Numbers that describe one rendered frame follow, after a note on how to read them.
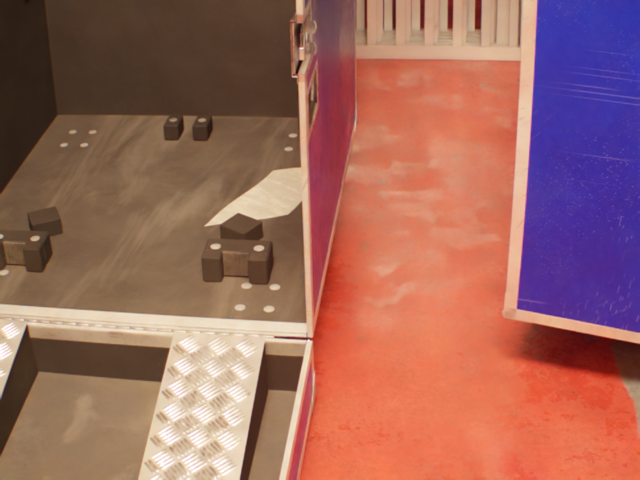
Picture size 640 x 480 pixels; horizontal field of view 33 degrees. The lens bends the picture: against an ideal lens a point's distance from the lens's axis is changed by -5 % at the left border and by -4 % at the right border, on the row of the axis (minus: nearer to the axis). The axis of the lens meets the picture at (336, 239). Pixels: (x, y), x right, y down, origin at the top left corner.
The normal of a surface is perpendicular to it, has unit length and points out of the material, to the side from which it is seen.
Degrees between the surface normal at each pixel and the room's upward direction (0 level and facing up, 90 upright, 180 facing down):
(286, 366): 91
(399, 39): 88
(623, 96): 90
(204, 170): 0
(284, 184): 1
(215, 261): 90
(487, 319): 0
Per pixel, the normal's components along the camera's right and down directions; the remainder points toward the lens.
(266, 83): -0.11, 0.52
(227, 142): -0.01, -0.85
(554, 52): -0.37, 0.49
